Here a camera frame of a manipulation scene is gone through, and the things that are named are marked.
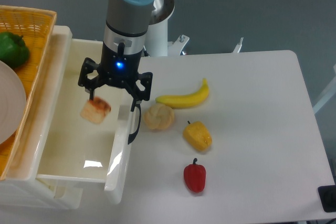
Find pale pink plate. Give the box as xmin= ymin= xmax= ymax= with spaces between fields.
xmin=0 ymin=61 xmax=26 ymax=144

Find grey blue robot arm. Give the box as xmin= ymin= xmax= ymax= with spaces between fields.
xmin=78 ymin=0 xmax=154 ymax=109

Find round white bread roll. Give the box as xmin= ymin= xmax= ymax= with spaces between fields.
xmin=143 ymin=103 xmax=175 ymax=130

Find white drawer cabinet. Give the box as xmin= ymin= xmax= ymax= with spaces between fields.
xmin=1 ymin=26 xmax=82 ymax=209

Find square toasted bread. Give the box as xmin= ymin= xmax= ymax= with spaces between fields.
xmin=80 ymin=97 xmax=111 ymax=124

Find orange woven basket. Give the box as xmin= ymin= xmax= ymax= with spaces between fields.
xmin=1 ymin=5 xmax=57 ymax=180

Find green bell pepper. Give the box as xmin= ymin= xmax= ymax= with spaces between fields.
xmin=1 ymin=31 xmax=30 ymax=69

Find white frame at right edge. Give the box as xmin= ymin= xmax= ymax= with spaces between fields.
xmin=312 ymin=63 xmax=336 ymax=114

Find black device at table edge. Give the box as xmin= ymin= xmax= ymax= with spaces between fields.
xmin=318 ymin=185 xmax=336 ymax=212

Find yellow banana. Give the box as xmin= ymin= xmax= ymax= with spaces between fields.
xmin=155 ymin=78 xmax=209 ymax=109

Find black drawer handle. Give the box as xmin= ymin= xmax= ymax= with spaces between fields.
xmin=128 ymin=108 xmax=142 ymax=145

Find red bell pepper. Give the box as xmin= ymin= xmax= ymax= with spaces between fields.
xmin=183 ymin=158 xmax=206 ymax=193

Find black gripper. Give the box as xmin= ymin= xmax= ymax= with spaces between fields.
xmin=78 ymin=42 xmax=153 ymax=112

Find open upper white drawer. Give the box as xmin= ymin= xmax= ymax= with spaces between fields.
xmin=37 ymin=39 xmax=136 ymax=209

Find yellow bell pepper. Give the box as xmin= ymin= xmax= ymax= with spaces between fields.
xmin=183 ymin=121 xmax=212 ymax=152

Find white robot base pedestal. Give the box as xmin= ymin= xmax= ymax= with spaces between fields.
xmin=144 ymin=0 xmax=175 ymax=57

